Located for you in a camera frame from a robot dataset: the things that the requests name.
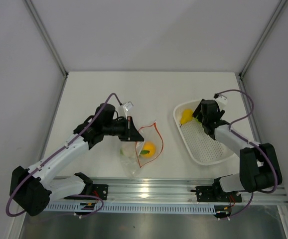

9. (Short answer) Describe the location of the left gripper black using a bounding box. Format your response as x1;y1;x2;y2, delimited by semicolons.
103;116;144;141

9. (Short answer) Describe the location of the green apple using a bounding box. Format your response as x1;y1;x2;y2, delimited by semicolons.
194;118;202;124

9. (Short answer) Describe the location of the white green cabbage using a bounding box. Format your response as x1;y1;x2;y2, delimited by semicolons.
120;145;137;158

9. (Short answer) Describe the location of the orange peach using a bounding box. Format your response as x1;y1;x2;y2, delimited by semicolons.
140;141;156;158

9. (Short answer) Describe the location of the clear zip top bag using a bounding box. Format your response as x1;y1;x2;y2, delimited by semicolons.
120;121;164;177

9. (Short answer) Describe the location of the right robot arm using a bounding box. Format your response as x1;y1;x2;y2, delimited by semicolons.
192;99;283;201

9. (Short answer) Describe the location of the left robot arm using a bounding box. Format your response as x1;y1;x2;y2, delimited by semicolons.
9;102;144;216

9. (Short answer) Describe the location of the yellow pear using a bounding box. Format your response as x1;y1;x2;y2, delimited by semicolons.
180;109;193;127

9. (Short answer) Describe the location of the white perforated basket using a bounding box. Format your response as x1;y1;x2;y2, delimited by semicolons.
173;99;236;166

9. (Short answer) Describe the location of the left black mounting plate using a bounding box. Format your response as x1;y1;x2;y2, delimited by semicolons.
91;184;109;201

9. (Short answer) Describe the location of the black mounting plate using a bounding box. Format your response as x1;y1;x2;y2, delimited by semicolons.
91;184;109;201
190;186;242;203

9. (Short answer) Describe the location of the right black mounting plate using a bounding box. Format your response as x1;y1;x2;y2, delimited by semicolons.
190;186;242;203

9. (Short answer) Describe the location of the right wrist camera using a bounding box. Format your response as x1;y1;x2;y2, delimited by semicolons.
213;93;228;110

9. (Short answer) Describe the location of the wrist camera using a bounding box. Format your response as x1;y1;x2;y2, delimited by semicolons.
119;101;134;118
213;93;228;110

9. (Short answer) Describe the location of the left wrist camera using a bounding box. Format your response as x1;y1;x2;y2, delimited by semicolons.
119;101;134;118

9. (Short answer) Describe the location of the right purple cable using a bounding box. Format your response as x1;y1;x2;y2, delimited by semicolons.
216;89;281;220

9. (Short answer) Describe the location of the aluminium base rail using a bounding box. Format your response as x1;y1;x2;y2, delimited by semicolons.
17;178;288;205

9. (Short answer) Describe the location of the white slotted cable duct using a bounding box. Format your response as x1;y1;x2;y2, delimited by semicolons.
44;202;216;215

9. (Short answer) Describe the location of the right aluminium frame post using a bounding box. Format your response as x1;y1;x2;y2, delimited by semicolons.
239;0;288;80

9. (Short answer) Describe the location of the aluminium frame post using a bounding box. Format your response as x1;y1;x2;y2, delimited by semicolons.
22;0;68;78
239;0;288;80

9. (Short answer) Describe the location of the left aluminium frame post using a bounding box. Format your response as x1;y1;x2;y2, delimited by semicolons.
22;0;68;78

